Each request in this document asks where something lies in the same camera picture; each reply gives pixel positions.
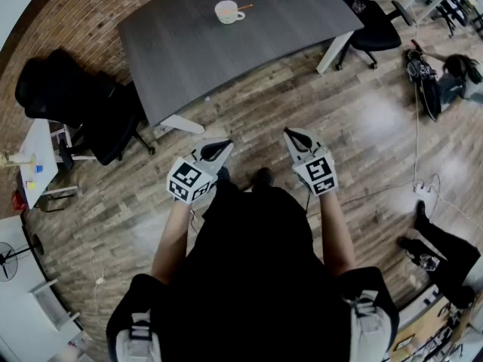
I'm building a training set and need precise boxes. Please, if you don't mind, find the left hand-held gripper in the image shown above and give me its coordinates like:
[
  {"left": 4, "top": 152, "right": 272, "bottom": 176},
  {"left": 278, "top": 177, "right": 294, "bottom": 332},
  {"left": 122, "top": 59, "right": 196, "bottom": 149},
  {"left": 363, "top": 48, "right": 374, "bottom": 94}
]
[{"left": 167, "top": 138, "right": 235, "bottom": 206}]

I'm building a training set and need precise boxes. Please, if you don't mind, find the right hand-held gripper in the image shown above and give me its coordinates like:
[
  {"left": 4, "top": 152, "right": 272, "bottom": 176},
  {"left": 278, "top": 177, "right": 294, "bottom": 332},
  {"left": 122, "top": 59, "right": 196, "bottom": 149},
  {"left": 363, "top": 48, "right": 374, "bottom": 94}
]
[{"left": 283, "top": 127, "right": 337, "bottom": 197}]

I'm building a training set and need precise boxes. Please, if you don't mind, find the white cup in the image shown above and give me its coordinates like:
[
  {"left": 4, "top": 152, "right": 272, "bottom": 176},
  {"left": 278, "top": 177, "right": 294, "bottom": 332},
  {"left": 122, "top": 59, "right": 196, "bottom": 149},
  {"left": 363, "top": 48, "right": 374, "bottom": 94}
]
[{"left": 214, "top": 0, "right": 246, "bottom": 25}]

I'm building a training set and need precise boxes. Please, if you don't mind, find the wooden spoon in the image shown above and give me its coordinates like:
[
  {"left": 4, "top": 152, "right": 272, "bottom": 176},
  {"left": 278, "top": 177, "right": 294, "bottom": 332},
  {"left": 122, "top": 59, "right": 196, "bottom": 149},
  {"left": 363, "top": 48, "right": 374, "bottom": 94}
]
[{"left": 221, "top": 3, "right": 254, "bottom": 15}]

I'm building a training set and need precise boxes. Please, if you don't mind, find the person's right forearm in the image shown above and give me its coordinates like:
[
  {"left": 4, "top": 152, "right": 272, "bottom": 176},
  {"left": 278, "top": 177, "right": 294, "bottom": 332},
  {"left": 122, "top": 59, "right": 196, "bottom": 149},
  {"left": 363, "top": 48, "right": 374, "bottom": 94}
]
[{"left": 318, "top": 190, "right": 358, "bottom": 278}]

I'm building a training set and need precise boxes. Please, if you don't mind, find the person's left forearm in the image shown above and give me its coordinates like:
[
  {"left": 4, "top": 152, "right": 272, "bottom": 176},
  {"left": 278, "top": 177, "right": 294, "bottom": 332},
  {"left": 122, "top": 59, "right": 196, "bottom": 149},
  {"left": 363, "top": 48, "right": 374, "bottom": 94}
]
[{"left": 150, "top": 198, "right": 197, "bottom": 286}]

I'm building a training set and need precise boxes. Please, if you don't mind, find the white table leg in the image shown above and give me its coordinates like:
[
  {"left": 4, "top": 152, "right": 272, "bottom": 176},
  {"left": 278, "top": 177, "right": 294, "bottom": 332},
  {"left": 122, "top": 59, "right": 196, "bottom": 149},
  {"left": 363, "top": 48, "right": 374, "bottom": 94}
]
[
  {"left": 315, "top": 31, "right": 355, "bottom": 75},
  {"left": 152, "top": 114, "right": 207, "bottom": 135}
]

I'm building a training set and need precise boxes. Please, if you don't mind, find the person's right black shoe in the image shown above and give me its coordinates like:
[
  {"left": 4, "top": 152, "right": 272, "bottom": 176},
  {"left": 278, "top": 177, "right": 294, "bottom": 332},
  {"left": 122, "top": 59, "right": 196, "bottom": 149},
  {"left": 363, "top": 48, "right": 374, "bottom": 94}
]
[{"left": 254, "top": 167, "right": 273, "bottom": 188}]

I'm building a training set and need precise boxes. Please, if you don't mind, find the white power strip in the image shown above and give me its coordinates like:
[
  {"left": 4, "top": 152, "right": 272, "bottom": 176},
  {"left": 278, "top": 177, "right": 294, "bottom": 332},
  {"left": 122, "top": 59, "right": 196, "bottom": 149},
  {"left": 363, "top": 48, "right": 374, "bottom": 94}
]
[{"left": 413, "top": 181, "right": 433, "bottom": 199}]

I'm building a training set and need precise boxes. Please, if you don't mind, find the person's black clothing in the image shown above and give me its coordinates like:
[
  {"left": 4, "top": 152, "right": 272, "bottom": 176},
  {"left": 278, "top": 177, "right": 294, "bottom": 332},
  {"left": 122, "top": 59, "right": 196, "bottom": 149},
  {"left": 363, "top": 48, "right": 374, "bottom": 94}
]
[{"left": 105, "top": 181, "right": 401, "bottom": 362}]

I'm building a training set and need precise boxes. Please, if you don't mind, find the black wheeled equipment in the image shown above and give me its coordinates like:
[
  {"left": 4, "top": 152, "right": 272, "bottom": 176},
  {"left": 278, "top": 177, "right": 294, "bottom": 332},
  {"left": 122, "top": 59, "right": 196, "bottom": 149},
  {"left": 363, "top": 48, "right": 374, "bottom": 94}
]
[{"left": 405, "top": 39, "right": 442, "bottom": 122}]

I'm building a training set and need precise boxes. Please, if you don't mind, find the black mesh office chair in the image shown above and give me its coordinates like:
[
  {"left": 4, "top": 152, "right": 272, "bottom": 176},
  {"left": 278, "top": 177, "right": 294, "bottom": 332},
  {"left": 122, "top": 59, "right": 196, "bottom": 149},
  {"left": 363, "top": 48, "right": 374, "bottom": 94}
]
[
  {"left": 334, "top": 0, "right": 415, "bottom": 71},
  {"left": 14, "top": 49, "right": 156, "bottom": 167}
]

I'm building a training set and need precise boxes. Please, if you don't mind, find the small white side table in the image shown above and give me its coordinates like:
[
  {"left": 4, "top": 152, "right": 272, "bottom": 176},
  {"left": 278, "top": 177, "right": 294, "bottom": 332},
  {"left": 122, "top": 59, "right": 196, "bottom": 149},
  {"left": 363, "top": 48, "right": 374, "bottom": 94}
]
[{"left": 17, "top": 118, "right": 78, "bottom": 209}]

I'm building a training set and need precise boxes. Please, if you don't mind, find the wooden stand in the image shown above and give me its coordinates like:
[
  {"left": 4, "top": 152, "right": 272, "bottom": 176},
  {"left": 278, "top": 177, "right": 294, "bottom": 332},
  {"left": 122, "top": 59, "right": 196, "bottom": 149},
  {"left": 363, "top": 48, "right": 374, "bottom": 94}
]
[{"left": 0, "top": 152, "right": 37, "bottom": 170}]

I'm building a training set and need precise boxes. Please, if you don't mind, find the white shelf unit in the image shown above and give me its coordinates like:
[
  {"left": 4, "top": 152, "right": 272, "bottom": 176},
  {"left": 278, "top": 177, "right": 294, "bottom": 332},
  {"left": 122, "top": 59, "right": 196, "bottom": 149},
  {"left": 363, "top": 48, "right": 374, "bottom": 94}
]
[{"left": 28, "top": 279, "right": 80, "bottom": 331}]

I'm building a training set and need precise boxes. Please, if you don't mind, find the black standing fan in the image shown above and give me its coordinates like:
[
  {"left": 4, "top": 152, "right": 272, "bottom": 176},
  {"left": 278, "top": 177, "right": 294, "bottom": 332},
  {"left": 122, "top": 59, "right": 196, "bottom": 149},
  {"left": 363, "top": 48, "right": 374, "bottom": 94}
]
[{"left": 0, "top": 234, "right": 45, "bottom": 283}]

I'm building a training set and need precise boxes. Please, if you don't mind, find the long white cable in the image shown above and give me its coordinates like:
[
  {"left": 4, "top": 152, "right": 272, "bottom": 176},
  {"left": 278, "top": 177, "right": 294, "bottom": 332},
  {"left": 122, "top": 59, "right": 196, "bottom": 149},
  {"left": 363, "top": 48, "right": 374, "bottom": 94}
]
[{"left": 413, "top": 9, "right": 422, "bottom": 186}]

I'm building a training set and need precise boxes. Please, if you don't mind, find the person's right grey shoulder strap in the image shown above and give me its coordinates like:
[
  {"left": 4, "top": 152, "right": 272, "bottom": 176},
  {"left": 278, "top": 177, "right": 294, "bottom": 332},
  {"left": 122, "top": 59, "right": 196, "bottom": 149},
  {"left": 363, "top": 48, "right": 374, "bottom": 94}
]
[{"left": 346, "top": 290, "right": 393, "bottom": 362}]

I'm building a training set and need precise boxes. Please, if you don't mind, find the person's grey shoulder strap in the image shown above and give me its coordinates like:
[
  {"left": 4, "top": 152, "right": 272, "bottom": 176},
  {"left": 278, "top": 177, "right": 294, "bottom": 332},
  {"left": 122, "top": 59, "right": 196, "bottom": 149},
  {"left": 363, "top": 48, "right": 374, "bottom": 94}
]
[
  {"left": 115, "top": 311, "right": 155, "bottom": 362},
  {"left": 346, "top": 290, "right": 393, "bottom": 362}
]

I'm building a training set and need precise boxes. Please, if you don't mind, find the person's left grey shoulder strap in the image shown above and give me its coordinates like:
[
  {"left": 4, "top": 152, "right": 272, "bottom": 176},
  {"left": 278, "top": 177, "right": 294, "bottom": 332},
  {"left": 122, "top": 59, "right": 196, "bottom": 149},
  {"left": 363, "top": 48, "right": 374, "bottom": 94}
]
[{"left": 115, "top": 311, "right": 155, "bottom": 362}]

